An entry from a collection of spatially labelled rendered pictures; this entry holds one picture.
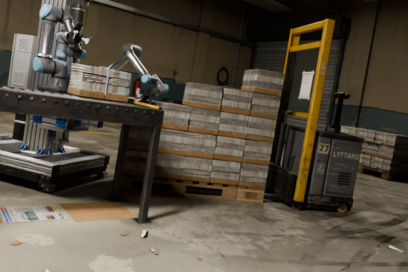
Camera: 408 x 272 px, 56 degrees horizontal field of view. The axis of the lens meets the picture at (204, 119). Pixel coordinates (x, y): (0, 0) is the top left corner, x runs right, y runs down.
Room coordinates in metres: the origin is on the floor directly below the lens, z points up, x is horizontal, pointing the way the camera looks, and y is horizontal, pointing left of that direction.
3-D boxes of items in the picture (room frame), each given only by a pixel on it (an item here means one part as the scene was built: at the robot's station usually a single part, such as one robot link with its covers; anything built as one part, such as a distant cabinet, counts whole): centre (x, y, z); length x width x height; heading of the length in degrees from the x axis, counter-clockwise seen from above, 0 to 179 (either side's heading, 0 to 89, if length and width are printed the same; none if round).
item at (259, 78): (3.94, -0.52, 0.65); 0.39 x 0.30 x 1.29; 15
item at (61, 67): (3.19, 1.24, 0.98); 0.13 x 0.12 x 0.14; 137
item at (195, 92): (3.79, 0.05, 0.95); 0.38 x 0.29 x 0.23; 16
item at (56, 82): (3.19, 1.24, 0.87); 0.15 x 0.15 x 0.10
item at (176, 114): (3.75, 0.18, 0.42); 1.17 x 0.39 x 0.83; 105
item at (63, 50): (2.93, 1.12, 1.12); 0.11 x 0.08 x 0.11; 137
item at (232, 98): (3.86, -0.23, 0.95); 0.38 x 0.29 x 0.23; 17
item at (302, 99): (4.06, -0.96, 1.27); 0.57 x 0.01 x 0.65; 15
